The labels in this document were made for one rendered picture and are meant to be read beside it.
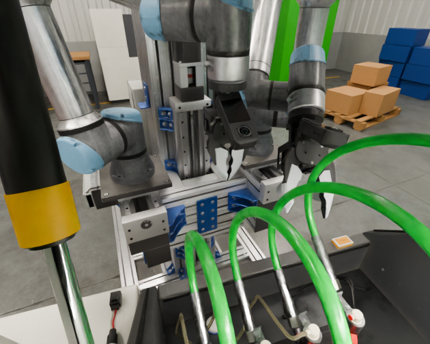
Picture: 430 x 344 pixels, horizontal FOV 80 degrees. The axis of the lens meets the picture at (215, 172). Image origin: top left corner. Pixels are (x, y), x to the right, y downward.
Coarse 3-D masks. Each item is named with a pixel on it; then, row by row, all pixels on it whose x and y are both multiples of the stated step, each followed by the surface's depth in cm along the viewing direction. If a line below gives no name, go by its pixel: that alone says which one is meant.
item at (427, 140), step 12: (408, 132) 28; (348, 144) 36; (360, 144) 34; (372, 144) 32; (384, 144) 31; (396, 144) 29; (408, 144) 28; (420, 144) 27; (324, 156) 42; (336, 156) 39; (324, 168) 43; (312, 180) 46; (312, 216) 49; (312, 228) 48
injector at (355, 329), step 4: (348, 312) 42; (348, 320) 41; (364, 320) 41; (348, 324) 41; (352, 324) 40; (356, 324) 40; (360, 324) 40; (352, 328) 41; (356, 328) 40; (360, 328) 40; (352, 332) 41; (356, 332) 41
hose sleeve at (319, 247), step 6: (312, 240) 48; (318, 240) 47; (318, 246) 47; (324, 246) 47; (318, 252) 47; (324, 252) 46; (324, 258) 46; (324, 264) 46; (330, 264) 46; (330, 270) 45; (330, 276) 45
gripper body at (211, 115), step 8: (208, 80) 46; (216, 88) 44; (224, 88) 44; (232, 88) 44; (240, 88) 45; (208, 112) 50; (216, 112) 50; (208, 120) 51; (216, 120) 47; (208, 128) 54; (216, 128) 48; (224, 128) 48; (216, 136) 49; (224, 136) 49; (224, 144) 50
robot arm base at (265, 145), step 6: (258, 132) 96; (264, 132) 97; (270, 132) 99; (264, 138) 98; (270, 138) 100; (258, 144) 98; (264, 144) 98; (270, 144) 100; (252, 150) 99; (258, 150) 98; (264, 150) 99; (270, 150) 101
